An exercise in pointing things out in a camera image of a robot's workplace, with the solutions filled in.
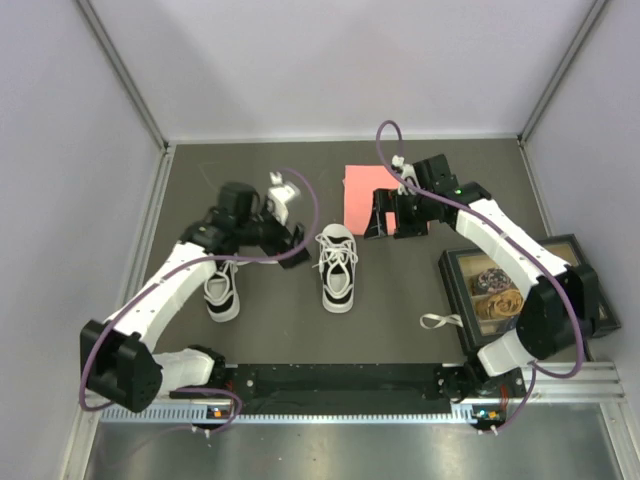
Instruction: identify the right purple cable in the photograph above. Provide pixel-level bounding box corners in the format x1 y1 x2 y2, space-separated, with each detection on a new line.
375 119 586 436

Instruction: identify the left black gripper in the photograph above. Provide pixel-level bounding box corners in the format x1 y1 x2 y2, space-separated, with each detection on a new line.
236 198 311 268

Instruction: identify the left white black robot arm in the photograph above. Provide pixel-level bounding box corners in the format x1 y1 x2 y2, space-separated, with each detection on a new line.
79 174 312 413

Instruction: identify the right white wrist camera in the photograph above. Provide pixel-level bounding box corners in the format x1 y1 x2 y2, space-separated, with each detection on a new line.
391 155 419 195

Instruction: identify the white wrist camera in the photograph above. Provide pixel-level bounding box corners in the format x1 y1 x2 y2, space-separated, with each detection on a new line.
391 155 419 195
265 172 301 226

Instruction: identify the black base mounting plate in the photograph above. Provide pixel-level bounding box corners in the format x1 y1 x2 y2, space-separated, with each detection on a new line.
169 363 530 415

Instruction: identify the grey slotted cable duct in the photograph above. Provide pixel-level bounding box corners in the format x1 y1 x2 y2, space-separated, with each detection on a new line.
99 403 506 425

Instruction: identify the aluminium extrusion rail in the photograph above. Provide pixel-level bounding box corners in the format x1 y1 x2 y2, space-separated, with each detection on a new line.
79 360 626 401

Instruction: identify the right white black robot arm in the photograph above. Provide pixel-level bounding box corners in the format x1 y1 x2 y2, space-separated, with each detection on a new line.
365 155 599 396

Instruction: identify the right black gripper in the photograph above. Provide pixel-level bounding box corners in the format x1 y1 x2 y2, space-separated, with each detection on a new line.
365 188 435 240

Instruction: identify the black white sneaker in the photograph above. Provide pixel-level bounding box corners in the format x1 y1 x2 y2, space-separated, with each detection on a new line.
204 261 240 323
315 223 359 314

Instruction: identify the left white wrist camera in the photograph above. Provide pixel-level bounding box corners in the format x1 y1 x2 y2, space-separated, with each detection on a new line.
265 172 301 226

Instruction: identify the pink folded cloth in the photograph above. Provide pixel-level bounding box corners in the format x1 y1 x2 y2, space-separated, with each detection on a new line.
343 165 399 236

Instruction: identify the loose white shoelace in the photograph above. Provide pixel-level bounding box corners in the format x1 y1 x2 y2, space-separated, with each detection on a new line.
419 313 463 330

